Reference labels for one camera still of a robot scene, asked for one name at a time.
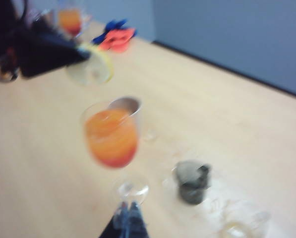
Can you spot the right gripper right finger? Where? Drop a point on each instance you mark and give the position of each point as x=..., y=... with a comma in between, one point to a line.
x=137, y=223

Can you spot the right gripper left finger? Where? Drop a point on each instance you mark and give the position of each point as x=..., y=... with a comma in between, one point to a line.
x=118, y=223

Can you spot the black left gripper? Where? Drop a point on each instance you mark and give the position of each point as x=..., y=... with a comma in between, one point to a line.
x=1, y=29

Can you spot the yellow lemon slice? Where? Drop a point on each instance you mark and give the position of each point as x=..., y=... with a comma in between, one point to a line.
x=95, y=70

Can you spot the grey glass measuring cup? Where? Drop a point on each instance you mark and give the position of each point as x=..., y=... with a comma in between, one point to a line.
x=191, y=184

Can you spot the clear glass measuring cup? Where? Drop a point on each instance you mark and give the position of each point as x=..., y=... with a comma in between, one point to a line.
x=239, y=223

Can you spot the wine glass with orange drink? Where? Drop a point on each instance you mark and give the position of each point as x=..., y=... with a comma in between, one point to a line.
x=110, y=136
x=69, y=22

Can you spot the orange red folded decoration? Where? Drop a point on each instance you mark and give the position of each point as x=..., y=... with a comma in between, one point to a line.
x=116, y=39

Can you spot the red and blue clips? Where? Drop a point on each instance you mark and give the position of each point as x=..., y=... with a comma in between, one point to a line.
x=113, y=26

